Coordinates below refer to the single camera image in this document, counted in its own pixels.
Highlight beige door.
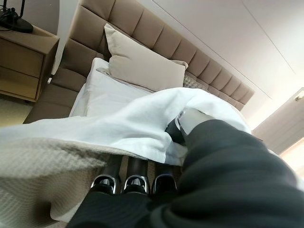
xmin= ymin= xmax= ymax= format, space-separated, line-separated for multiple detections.
xmin=252 ymin=87 xmax=304 ymax=155

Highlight brown upholstered bed frame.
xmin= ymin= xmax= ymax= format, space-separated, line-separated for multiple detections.
xmin=23 ymin=67 xmax=86 ymax=124

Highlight wooden nightstand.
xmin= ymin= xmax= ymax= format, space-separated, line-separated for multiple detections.
xmin=0 ymin=25 xmax=60 ymax=103

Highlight large beige pillow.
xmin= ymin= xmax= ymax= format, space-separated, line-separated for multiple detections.
xmin=96 ymin=23 xmax=189 ymax=94

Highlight fringed woven blanket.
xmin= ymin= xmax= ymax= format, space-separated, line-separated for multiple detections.
xmin=0 ymin=137 xmax=121 ymax=228

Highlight white duvet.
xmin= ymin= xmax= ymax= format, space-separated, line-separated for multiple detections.
xmin=0 ymin=87 xmax=252 ymax=167

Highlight black lamp base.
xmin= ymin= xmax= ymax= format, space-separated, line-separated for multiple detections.
xmin=0 ymin=0 xmax=34 ymax=34

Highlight patterned fringed cushion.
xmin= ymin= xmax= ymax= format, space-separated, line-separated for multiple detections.
xmin=182 ymin=70 xmax=208 ymax=90

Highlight white fitted bed sheet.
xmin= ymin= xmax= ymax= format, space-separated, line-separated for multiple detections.
xmin=68 ymin=57 xmax=158 ymax=117

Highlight brown tufted headboard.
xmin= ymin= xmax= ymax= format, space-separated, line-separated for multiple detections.
xmin=67 ymin=0 xmax=255 ymax=113

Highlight robot right black hand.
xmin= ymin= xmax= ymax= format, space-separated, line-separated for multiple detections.
xmin=67 ymin=111 xmax=304 ymax=228

